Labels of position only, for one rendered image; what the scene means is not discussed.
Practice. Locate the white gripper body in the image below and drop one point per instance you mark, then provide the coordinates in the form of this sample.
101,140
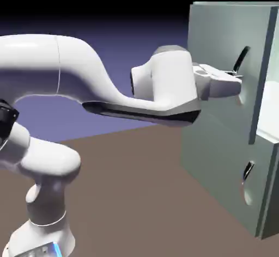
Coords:
224,86

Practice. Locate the grey-green cabinet door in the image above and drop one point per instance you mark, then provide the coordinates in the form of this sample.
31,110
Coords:
218,32
213,152

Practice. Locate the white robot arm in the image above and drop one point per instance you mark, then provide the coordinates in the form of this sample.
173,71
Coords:
87,69

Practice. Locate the grey-green painted cabinet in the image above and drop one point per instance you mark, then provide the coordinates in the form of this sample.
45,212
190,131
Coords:
269,113

